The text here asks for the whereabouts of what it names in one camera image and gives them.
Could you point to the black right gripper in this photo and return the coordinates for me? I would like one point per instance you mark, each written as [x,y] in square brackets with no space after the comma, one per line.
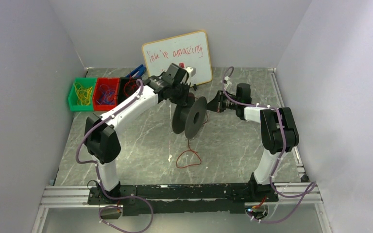
[216,104]

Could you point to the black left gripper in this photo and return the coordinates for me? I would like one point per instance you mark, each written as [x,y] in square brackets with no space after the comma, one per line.
[180,95]

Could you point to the black perforated cable spool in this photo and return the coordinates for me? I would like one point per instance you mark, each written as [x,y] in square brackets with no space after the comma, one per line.
[189,118]

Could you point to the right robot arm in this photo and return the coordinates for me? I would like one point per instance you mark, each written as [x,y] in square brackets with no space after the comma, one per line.
[279,134]

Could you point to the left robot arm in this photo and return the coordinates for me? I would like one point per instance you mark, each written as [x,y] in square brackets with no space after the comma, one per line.
[101,136]

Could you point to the yellow framed whiteboard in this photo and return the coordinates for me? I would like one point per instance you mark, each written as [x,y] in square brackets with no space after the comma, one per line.
[190,49]

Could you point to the blue tool behind bins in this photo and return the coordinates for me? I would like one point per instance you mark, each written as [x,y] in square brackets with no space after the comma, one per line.
[137,72]

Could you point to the black storage bin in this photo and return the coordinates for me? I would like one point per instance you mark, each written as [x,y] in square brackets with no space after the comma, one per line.
[127,86]

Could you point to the red storage bin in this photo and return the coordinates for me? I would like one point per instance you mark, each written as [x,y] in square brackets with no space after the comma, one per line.
[106,90]

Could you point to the green storage bin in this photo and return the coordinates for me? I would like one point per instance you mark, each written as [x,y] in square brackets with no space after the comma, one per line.
[81,93]

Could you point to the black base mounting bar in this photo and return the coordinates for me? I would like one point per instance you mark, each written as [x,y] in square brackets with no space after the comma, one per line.
[179,198]

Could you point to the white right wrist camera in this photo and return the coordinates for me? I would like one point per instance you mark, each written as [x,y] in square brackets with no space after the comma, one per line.
[226,83]

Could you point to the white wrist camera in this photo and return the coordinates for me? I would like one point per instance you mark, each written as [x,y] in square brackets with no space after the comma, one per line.
[190,70]
[226,83]

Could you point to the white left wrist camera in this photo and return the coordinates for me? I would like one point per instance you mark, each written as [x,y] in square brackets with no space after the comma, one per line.
[190,70]

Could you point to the aluminium frame rail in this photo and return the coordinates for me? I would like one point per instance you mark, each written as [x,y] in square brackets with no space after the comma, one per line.
[77,197]

